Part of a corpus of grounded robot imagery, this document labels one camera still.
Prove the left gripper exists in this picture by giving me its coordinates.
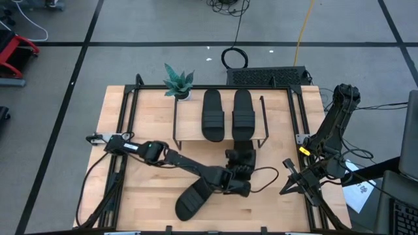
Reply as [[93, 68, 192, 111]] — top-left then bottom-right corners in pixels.
[[208, 149, 252, 198]]

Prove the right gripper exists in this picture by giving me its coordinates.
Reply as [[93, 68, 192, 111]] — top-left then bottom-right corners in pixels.
[[280, 158, 323, 207]]

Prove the black slide sandal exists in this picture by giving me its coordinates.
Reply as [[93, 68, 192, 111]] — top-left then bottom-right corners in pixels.
[[225, 140, 257, 181], [231, 88, 256, 142], [201, 88, 225, 143], [174, 178, 216, 222]]

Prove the wooden shelf with metal legs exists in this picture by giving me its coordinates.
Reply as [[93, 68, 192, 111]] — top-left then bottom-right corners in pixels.
[[172, 95, 270, 150]]

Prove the white paper sheet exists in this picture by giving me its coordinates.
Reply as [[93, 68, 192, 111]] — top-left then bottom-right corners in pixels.
[[341, 159, 377, 215]]

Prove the black beam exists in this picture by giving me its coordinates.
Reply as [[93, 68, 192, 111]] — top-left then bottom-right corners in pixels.
[[341, 156, 401, 187]]

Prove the black keyboard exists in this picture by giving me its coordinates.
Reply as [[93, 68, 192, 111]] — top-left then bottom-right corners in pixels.
[[226, 66, 311, 87]]

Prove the green potted plant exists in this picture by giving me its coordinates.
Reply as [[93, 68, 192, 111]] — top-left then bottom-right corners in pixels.
[[163, 63, 196, 101]]

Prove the grey monitor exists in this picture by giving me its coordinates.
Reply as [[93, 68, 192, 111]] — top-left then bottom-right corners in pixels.
[[398, 90, 418, 183]]

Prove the grey flat plate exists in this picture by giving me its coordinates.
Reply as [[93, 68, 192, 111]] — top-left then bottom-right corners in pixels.
[[0, 77, 26, 87]]

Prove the red metal cart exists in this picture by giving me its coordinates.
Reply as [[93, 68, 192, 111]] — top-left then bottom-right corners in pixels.
[[0, 29, 40, 80]]

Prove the black metal rig frame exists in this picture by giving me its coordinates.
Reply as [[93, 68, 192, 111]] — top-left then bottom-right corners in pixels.
[[76, 73, 352, 233]]

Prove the coiled black cable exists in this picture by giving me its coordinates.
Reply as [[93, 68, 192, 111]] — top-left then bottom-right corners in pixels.
[[221, 12, 249, 70]]

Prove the yellow cable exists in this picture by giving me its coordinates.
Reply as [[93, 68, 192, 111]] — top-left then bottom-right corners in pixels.
[[293, 0, 317, 67]]

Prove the tangled black cable bundle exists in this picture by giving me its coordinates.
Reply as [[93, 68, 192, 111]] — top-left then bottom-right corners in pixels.
[[206, 0, 251, 18]]

